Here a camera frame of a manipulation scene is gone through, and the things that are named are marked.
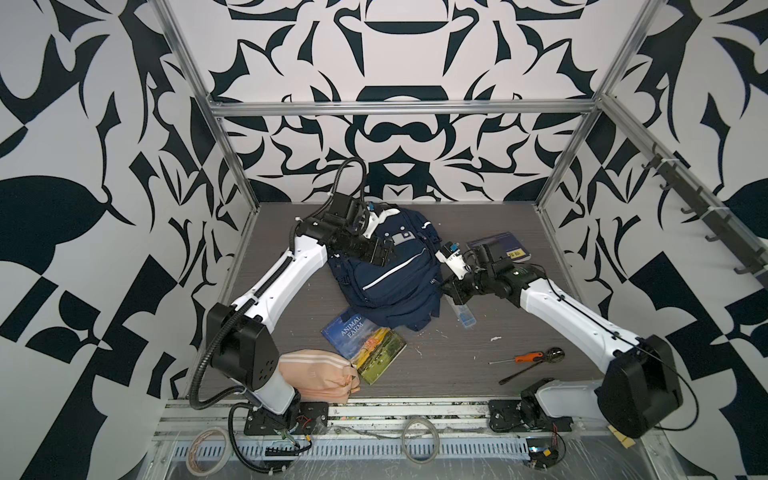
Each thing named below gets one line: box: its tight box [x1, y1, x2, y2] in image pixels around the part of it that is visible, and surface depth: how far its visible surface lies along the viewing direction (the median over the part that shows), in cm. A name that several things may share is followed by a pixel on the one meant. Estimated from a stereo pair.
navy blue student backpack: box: [328, 210, 443, 331], surface depth 90 cm
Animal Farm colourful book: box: [320, 314, 407, 385], surface depth 87 cm
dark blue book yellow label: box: [466, 231, 531, 263], surface depth 107 cm
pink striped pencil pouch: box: [278, 349, 360, 404], surface depth 81 cm
